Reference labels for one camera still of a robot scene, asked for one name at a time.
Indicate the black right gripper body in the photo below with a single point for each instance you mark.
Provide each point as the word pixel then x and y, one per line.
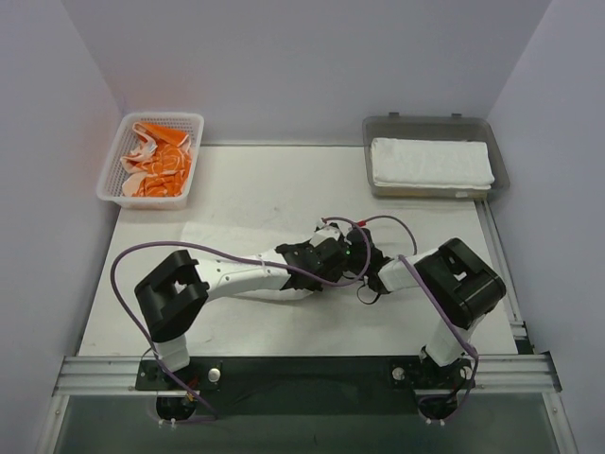
pixel 361 243

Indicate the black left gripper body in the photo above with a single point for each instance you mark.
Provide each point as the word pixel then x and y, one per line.
pixel 334 260

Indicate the white terry towel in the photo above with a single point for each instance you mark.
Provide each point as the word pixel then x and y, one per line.
pixel 427 164

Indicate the white towels pile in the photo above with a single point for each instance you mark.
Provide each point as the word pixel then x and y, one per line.
pixel 241 241

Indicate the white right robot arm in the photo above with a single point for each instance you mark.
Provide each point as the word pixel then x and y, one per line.
pixel 457 281

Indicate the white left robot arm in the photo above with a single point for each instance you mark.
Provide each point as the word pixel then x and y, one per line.
pixel 173 294

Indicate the orange cloth in basket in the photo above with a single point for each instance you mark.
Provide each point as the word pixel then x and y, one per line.
pixel 159 166

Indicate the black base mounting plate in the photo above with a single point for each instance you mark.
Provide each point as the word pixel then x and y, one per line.
pixel 307 386

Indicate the white plastic mesh basket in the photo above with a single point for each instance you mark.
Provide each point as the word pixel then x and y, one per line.
pixel 109 186

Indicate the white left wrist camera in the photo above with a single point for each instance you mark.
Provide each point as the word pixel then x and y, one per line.
pixel 327 229

